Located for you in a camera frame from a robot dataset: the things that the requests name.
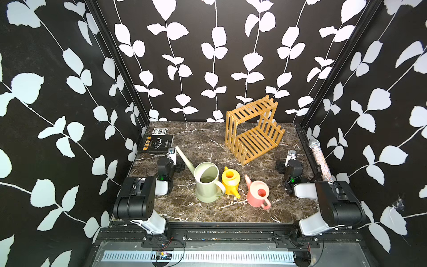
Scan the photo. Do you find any pink plastic watering can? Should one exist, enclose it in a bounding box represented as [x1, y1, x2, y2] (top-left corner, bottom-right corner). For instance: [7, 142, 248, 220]
[245, 175, 271, 210]

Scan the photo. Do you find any green metal watering can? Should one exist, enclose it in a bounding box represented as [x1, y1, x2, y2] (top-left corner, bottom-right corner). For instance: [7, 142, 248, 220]
[175, 146, 226, 203]

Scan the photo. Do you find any wooden slatted two-tier shelf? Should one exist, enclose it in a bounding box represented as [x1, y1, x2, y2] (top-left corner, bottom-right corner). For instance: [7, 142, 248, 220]
[225, 96, 285, 166]

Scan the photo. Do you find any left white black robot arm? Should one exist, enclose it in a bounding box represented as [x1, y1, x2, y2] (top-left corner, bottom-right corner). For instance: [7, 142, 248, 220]
[113, 157, 185, 235]

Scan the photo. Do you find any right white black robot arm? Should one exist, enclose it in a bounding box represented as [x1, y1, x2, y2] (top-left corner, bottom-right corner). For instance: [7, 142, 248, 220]
[275, 159, 367, 237]

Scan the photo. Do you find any yellow plastic watering can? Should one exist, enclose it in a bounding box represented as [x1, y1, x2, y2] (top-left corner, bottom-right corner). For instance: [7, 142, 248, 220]
[221, 167, 241, 199]

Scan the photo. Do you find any black book with gold text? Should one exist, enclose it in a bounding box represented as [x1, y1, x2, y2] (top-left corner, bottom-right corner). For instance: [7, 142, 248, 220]
[139, 135, 173, 154]

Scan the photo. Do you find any rhinestone silver microphone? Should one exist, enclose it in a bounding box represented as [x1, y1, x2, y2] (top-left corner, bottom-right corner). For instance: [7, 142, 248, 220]
[309, 139, 334, 182]

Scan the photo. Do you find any small black white card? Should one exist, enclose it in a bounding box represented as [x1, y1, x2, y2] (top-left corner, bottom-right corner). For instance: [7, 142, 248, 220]
[152, 127, 168, 136]

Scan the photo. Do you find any small circuit board with wires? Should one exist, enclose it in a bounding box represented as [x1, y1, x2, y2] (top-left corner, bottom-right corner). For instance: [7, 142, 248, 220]
[155, 251, 172, 261]

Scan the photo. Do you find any black front mounting rail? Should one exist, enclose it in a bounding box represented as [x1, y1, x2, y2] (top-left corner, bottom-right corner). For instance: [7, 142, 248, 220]
[95, 221, 363, 251]

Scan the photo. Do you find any white perforated rail strip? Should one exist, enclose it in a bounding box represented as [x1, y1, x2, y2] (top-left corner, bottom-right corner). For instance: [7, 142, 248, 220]
[101, 250, 295, 265]

